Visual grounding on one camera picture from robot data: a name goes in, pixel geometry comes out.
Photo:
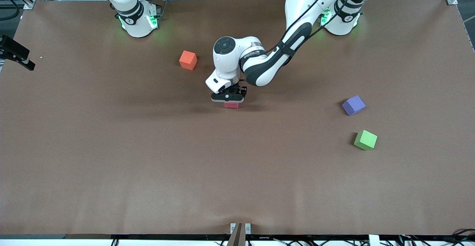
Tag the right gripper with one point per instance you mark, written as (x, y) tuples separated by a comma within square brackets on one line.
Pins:
[(11, 50)]

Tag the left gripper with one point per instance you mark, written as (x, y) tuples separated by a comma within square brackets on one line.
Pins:
[(236, 89)]

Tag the red foam cube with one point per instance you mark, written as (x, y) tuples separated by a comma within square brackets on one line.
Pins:
[(231, 105)]

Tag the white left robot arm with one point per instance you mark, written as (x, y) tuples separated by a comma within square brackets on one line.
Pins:
[(226, 64)]

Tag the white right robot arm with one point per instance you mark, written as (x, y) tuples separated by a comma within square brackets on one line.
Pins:
[(135, 23)]

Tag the orange foam cube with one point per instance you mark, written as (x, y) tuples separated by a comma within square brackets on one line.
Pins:
[(187, 61)]

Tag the brown table cover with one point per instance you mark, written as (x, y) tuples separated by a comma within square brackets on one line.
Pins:
[(237, 186)]

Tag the purple foam cube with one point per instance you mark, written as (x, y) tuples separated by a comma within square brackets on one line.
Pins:
[(353, 105)]

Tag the green foam cube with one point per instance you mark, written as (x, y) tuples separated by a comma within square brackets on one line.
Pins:
[(365, 140)]

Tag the small white box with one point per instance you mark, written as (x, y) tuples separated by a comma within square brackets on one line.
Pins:
[(374, 240)]

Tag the metal mount bracket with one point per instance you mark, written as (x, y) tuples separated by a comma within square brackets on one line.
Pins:
[(240, 233)]

